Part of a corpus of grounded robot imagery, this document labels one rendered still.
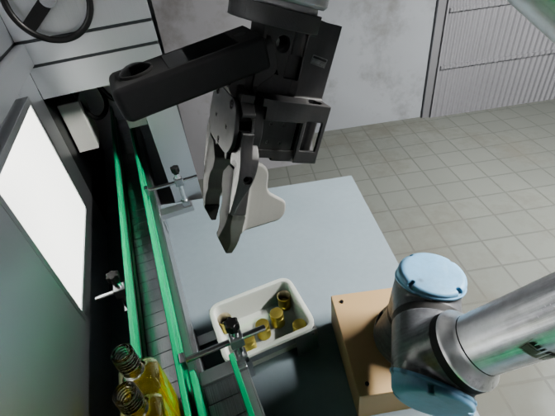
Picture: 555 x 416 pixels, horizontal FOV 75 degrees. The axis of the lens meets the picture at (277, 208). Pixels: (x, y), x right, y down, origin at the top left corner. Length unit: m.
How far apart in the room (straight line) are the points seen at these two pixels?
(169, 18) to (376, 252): 2.18
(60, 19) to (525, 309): 1.24
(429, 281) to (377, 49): 2.92
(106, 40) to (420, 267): 1.06
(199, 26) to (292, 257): 2.01
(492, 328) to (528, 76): 3.76
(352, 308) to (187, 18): 2.33
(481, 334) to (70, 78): 1.21
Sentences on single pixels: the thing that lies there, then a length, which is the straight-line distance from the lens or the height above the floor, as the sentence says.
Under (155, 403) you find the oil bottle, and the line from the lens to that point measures 0.57.
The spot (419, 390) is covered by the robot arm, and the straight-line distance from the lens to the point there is 0.60.
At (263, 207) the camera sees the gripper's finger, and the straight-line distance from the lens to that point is 0.33.
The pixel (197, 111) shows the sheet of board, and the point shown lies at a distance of 2.90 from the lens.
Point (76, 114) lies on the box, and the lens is 1.47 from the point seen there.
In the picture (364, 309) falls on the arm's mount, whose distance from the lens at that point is 0.90.
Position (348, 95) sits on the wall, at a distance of 3.50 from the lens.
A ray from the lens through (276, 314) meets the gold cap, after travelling 0.94.
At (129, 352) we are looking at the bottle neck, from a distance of 0.56.
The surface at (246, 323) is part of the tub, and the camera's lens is 0.99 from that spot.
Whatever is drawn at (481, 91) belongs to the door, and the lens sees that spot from 4.00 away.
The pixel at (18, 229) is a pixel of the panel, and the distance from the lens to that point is 0.72.
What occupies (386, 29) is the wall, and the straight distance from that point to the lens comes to 3.44.
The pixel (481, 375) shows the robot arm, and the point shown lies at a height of 1.07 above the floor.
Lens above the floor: 1.57
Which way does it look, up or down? 37 degrees down
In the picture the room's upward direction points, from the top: 8 degrees counter-clockwise
